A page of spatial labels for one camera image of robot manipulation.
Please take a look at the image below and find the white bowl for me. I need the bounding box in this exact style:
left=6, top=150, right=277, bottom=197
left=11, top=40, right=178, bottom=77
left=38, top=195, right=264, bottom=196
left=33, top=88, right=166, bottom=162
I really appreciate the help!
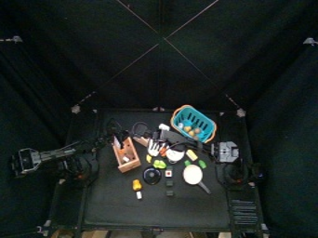
left=165, top=147, right=186, bottom=164

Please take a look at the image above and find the wooden open box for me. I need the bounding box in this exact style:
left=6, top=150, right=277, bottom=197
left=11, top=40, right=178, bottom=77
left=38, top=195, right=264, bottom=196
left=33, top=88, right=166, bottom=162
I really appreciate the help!
left=113, top=136, right=143, bottom=174

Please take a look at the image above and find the yellow-green toy vegetable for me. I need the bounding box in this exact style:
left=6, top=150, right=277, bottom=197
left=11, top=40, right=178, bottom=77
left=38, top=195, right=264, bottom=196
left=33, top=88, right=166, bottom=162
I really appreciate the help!
left=151, top=159, right=169, bottom=170

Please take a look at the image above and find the teal basket with orange rim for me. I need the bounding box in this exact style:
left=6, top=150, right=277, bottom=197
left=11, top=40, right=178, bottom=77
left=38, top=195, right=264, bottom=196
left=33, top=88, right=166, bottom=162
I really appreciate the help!
left=169, top=104, right=218, bottom=144

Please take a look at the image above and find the yellow toy block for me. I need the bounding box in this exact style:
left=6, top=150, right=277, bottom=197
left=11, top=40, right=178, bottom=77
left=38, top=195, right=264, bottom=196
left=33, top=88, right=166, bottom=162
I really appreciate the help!
left=186, top=149, right=201, bottom=162

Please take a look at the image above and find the orange-yellow toy food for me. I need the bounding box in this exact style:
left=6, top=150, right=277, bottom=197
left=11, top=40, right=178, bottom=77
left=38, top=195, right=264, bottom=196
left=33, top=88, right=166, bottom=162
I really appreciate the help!
left=133, top=178, right=145, bottom=192

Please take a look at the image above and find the black looped cable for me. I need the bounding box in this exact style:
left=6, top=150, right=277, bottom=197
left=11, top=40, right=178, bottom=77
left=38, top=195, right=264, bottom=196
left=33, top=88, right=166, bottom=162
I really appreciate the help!
left=131, top=121, right=151, bottom=138

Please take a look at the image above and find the white frying pan grey handle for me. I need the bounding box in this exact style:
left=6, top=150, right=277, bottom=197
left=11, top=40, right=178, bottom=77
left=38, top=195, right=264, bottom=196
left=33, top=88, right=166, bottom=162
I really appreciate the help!
left=182, top=164, right=213, bottom=195

